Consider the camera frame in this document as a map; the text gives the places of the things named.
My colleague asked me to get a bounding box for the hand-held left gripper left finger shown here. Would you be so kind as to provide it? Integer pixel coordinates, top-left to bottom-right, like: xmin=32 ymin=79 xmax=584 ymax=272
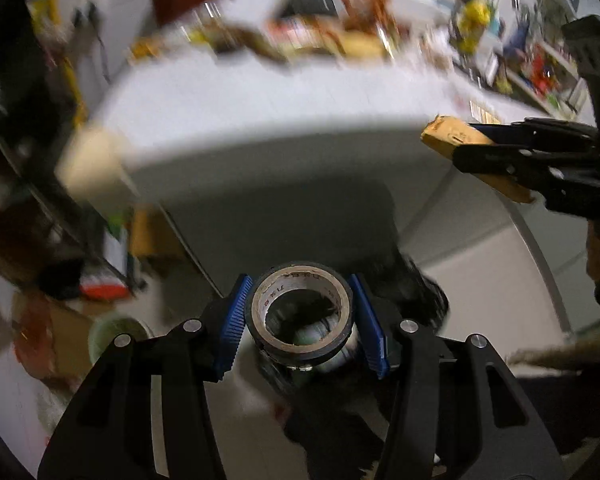
xmin=37 ymin=274 xmax=254 ymax=480

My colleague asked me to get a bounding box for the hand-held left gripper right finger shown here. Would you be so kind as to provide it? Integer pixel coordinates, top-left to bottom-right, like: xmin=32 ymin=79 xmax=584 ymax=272
xmin=348 ymin=274 xmax=566 ymax=480

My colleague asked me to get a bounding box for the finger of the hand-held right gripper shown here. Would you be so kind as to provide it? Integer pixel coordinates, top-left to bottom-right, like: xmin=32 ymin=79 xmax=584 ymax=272
xmin=452 ymin=144 xmax=600 ymax=197
xmin=467 ymin=118 xmax=599 ymax=148

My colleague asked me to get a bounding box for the black tape roll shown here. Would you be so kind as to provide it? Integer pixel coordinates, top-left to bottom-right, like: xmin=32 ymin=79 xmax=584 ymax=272
xmin=244 ymin=261 xmax=355 ymax=367

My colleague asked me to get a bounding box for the brown cardboard piece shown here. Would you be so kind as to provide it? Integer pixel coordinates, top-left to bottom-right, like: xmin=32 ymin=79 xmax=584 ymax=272
xmin=420 ymin=115 xmax=536 ymax=204

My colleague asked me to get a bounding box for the white shelf with colourful items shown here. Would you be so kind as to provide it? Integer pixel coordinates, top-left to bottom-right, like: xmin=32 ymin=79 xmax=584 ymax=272
xmin=502 ymin=30 xmax=593 ymax=117

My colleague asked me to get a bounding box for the pale green bowl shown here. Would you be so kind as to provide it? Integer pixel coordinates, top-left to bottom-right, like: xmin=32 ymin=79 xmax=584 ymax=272
xmin=87 ymin=315 xmax=154 ymax=377

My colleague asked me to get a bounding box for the yellow toy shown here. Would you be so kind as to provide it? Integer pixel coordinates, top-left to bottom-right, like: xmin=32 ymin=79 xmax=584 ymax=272
xmin=452 ymin=0 xmax=497 ymax=54

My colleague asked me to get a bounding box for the beige box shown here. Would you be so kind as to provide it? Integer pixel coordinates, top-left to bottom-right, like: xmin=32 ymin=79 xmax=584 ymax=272
xmin=55 ymin=127 xmax=142 ymax=217

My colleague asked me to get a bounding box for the dark metal rack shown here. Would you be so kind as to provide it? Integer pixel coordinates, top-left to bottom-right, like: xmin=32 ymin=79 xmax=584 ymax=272
xmin=0 ymin=55 xmax=148 ymax=303

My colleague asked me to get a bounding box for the pile of snack wrappers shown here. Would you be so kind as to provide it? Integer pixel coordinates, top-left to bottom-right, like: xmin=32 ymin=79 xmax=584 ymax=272
xmin=129 ymin=0 xmax=416 ymax=67

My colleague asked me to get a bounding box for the yellow hose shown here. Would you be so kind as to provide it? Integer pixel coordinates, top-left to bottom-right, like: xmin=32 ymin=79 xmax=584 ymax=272
xmin=27 ymin=0 xmax=88 ymax=123

